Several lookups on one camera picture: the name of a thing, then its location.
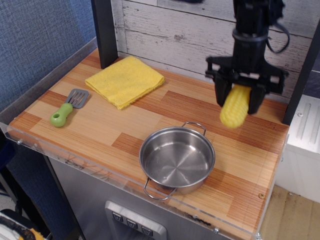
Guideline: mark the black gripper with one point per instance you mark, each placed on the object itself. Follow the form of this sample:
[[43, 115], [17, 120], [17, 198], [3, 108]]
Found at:
[[248, 67]]

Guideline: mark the yellow plastic corn cob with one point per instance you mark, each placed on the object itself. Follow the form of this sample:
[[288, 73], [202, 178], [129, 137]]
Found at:
[[236, 107]]

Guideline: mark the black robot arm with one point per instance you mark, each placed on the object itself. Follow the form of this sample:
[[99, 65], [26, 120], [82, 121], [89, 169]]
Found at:
[[256, 16]]

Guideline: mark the yellow folded cloth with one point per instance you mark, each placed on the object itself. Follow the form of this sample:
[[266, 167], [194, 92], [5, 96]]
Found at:
[[125, 81]]

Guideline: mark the stainless steel pot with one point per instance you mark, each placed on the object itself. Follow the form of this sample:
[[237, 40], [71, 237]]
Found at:
[[177, 159]]

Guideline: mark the white side cabinet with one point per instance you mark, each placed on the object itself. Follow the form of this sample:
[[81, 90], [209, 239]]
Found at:
[[299, 167]]

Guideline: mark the clear acrylic front guard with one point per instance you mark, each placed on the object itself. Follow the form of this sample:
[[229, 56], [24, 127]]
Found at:
[[88, 185]]

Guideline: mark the silver button control panel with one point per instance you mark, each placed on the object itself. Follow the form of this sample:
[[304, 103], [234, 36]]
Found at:
[[135, 221]]

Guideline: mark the yellow black object bottom left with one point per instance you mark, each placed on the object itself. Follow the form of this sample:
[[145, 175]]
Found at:
[[12, 230]]

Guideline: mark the black right frame post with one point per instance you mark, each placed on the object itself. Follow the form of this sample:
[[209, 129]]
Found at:
[[302, 19]]

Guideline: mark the black frame post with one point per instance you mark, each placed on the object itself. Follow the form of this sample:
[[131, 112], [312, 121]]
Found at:
[[302, 19], [105, 32]]

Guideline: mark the black left frame post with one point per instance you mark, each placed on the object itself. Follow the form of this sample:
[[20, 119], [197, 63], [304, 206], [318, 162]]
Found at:
[[105, 32]]

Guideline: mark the green handled grey spatula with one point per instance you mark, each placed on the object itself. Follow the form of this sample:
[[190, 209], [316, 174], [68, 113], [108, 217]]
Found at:
[[75, 100]]

